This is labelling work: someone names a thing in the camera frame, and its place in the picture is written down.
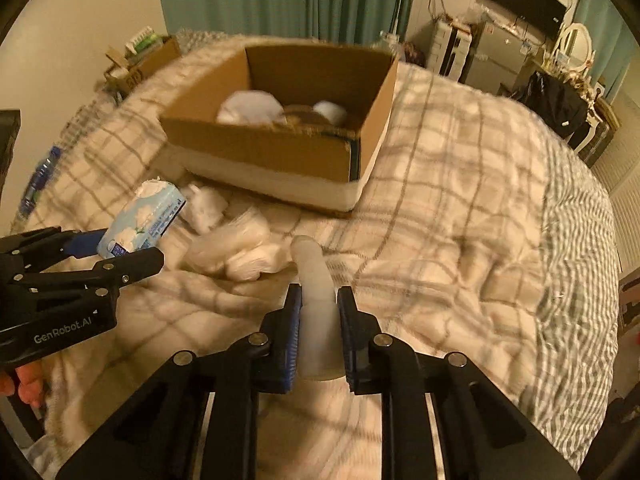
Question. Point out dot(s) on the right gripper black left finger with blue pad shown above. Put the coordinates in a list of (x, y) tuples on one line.
[(193, 403)]

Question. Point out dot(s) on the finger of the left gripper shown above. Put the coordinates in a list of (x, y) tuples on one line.
[(122, 270), (54, 241)]

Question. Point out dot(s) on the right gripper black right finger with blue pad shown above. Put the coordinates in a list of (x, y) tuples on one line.
[(441, 417)]

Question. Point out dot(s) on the blue tissue pack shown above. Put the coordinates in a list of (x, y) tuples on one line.
[(143, 221)]

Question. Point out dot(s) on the white lace cloth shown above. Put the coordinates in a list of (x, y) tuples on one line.
[(241, 250)]

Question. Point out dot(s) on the white translucent tube bottle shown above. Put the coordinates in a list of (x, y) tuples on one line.
[(320, 354)]

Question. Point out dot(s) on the white round paper ring box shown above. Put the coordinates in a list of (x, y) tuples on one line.
[(322, 115)]

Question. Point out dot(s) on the white round cartoon toy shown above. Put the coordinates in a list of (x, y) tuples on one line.
[(204, 208)]

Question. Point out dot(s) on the white grey sock bundle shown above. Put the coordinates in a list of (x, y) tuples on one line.
[(249, 108)]

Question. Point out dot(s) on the person's left hand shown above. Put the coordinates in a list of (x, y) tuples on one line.
[(28, 385)]

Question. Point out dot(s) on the blue plastic bottle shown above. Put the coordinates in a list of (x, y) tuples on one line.
[(38, 181)]

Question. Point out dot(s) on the green checkered bed sheet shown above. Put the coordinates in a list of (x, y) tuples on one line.
[(321, 431)]

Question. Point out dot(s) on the small SF cardboard box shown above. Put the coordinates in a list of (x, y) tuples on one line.
[(126, 79)]

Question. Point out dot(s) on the cream plaid blanket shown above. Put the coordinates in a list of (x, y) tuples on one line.
[(443, 246)]

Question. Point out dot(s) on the green white box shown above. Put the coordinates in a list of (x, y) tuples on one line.
[(141, 40)]

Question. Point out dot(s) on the large open cardboard box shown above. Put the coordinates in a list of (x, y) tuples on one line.
[(324, 169)]

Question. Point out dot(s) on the white louvered wardrobe doors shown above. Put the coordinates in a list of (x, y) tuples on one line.
[(618, 170)]

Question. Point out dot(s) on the black jacket on chair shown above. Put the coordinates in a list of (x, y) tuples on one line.
[(555, 101)]

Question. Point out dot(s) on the large clear water jug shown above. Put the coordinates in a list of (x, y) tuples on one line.
[(389, 43)]

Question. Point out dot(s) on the silver small refrigerator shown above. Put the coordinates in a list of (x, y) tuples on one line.
[(495, 58)]

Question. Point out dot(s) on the white hard suitcase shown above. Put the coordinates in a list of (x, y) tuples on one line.
[(450, 45)]

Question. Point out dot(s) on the white oval vanity mirror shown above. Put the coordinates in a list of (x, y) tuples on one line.
[(573, 51)]

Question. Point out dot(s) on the green curtain right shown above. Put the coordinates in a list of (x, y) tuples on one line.
[(613, 43)]

